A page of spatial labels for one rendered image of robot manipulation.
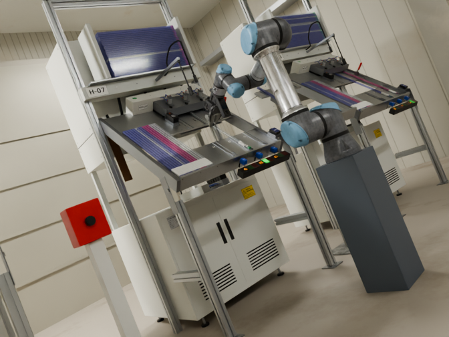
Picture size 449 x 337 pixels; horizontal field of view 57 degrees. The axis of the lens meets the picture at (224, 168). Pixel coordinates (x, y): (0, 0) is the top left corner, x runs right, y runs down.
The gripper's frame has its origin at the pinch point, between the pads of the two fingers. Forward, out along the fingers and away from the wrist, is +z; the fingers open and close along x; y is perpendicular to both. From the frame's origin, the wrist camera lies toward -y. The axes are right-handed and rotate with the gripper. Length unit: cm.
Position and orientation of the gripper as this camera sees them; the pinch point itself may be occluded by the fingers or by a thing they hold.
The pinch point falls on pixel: (212, 125)
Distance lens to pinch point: 228.6
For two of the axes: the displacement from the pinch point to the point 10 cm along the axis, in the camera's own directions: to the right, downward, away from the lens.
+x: -7.4, 2.9, -6.1
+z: -2.3, 7.4, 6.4
